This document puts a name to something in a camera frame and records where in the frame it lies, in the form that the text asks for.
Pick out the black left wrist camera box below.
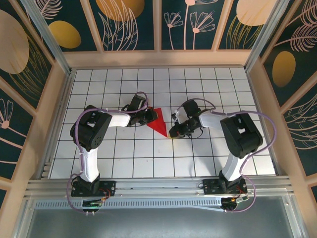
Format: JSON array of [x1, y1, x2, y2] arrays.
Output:
[[129, 95, 149, 112]]

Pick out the slotted grey cable duct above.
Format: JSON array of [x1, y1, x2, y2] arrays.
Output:
[[35, 199, 223, 212]]

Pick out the small circuit board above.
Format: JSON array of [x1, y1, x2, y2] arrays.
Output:
[[221, 197, 248, 211], [81, 200, 104, 209]]

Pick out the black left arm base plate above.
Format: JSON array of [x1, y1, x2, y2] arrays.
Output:
[[71, 180, 116, 197]]

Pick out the aluminium corner post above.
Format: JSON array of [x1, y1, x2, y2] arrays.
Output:
[[21, 0, 72, 75], [244, 0, 290, 71]]

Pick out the teal panel, yellow circle, leaves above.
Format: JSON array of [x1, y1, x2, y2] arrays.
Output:
[[89, 0, 156, 52]]

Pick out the teal panel, single flower, stems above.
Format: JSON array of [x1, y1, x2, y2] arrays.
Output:
[[0, 81, 34, 180]]

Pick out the teal panel, yellow oval, pale fern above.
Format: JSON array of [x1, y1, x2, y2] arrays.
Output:
[[260, 0, 317, 107]]

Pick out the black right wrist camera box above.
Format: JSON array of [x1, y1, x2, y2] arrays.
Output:
[[171, 99, 202, 122]]

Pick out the teal panel, pale circle, yellow lines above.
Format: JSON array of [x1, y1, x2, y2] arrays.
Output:
[[217, 0, 280, 50]]

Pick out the teal panel, large pale disc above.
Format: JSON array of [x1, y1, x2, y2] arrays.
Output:
[[0, 9, 54, 110]]

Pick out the aluminium side rail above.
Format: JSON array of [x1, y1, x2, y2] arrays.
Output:
[[37, 68, 75, 179], [244, 66, 283, 175]]

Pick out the teal panel with pink flowers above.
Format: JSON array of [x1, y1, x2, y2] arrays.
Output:
[[160, 0, 220, 50]]

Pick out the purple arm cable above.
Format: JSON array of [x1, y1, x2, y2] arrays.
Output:
[[177, 98, 277, 213], [66, 91, 151, 215]]

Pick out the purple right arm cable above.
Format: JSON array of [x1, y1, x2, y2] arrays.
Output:
[[177, 98, 277, 213]]

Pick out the teal panel with pale fern lines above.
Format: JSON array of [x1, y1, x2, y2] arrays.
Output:
[[282, 91, 317, 177]]

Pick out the grey metal tray sheet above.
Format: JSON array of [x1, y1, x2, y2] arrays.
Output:
[[13, 195, 307, 238]]

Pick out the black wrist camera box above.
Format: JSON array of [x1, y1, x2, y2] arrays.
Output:
[[129, 95, 149, 112], [171, 99, 202, 122]]

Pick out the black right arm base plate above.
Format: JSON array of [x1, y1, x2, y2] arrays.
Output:
[[203, 178, 248, 195]]

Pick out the thin black cable loop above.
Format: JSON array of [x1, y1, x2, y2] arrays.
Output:
[[190, 126, 204, 140]]

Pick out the red paper sheet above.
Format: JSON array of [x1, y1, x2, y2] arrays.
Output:
[[146, 108, 169, 138]]

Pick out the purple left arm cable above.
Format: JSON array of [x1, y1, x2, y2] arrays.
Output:
[[66, 91, 151, 215]]

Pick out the aluminium cross rail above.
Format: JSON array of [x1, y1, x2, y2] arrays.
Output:
[[24, 175, 297, 199]]

